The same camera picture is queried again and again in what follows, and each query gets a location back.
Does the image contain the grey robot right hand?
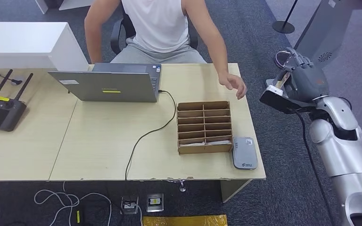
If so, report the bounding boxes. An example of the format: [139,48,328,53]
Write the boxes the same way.
[276,47,330,103]

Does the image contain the person's left hand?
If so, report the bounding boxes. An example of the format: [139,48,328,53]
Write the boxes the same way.
[218,72,248,100]

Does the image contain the cardboard card organiser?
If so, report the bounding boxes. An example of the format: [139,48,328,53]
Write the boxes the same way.
[177,100,233,155]

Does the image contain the grey card reader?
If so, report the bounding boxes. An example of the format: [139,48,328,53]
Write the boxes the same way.
[232,137,258,170]

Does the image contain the person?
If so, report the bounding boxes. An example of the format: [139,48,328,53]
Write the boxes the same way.
[84,0,248,100]

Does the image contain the chrome stanchion base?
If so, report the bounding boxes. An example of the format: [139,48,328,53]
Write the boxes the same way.
[274,49,294,69]

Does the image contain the grey kiosk stand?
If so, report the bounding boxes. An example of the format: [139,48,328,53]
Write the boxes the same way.
[264,0,362,94]

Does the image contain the beige desk leg panel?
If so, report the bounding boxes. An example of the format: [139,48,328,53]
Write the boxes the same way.
[220,179,252,203]

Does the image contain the black office chair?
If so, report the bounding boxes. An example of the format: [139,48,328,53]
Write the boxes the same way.
[110,14,199,56]

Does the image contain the grey laptop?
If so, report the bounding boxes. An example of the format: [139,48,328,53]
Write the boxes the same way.
[48,63,162,103]

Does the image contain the closed floor socket box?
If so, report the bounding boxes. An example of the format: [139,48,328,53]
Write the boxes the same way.
[146,193,165,213]

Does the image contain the yellow foil sheet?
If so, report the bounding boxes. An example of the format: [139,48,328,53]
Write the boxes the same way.
[142,214,228,226]

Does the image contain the white furniture base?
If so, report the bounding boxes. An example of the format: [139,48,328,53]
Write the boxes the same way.
[34,0,93,15]

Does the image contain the white cabinet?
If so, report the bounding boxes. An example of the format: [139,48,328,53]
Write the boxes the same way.
[0,22,90,72]

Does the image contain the black remote controller with antennas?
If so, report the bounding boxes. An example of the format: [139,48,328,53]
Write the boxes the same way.
[0,69,34,132]

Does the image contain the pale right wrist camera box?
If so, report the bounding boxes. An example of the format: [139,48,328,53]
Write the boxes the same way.
[267,85,284,97]

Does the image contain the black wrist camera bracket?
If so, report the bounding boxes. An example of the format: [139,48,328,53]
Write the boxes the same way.
[259,89,317,115]

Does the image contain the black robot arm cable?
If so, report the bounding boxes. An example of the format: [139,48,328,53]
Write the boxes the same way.
[288,107,336,226]

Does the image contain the black stanchion post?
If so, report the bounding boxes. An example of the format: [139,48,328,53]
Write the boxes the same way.
[272,0,299,34]

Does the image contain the black laptop power cable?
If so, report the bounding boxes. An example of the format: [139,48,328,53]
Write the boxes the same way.
[124,89,177,182]

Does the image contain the short white socket cable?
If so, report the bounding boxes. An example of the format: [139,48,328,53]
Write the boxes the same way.
[135,203,143,226]

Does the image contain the long white floor cable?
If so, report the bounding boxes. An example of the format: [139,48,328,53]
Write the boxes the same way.
[33,182,112,226]

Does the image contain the small black desk cable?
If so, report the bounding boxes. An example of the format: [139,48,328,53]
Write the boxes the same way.
[0,72,23,86]

